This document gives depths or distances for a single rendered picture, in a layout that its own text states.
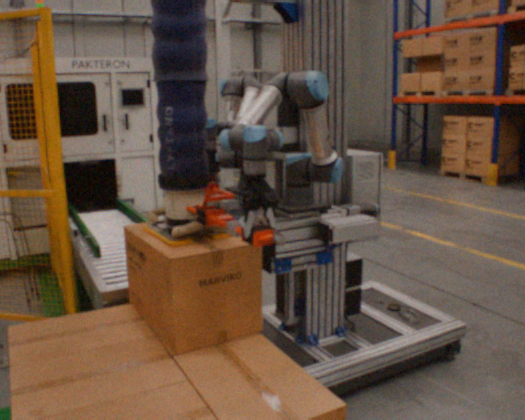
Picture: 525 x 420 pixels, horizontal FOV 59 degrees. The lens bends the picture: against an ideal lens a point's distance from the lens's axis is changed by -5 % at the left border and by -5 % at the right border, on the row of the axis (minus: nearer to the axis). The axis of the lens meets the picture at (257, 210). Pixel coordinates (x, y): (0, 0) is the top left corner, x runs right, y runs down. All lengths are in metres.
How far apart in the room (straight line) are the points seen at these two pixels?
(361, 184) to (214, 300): 1.05
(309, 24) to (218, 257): 1.20
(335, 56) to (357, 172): 0.60
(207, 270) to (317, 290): 0.89
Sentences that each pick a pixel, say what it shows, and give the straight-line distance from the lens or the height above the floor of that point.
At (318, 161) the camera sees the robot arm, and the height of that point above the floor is 1.25.
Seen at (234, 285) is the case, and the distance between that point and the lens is 1.98.
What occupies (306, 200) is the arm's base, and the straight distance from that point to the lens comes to 2.21.
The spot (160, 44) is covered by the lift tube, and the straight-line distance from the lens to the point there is 2.02.
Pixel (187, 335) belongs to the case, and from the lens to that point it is 1.97.
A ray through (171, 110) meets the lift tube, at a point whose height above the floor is 1.48.
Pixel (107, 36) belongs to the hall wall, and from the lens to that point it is 11.50.
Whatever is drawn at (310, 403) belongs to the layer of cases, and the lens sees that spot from 1.69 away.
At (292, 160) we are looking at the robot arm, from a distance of 2.19.
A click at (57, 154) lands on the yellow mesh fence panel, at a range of 3.11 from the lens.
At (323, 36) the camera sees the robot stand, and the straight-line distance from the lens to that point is 2.48.
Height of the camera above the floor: 1.50
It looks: 13 degrees down
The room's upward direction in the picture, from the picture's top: 1 degrees counter-clockwise
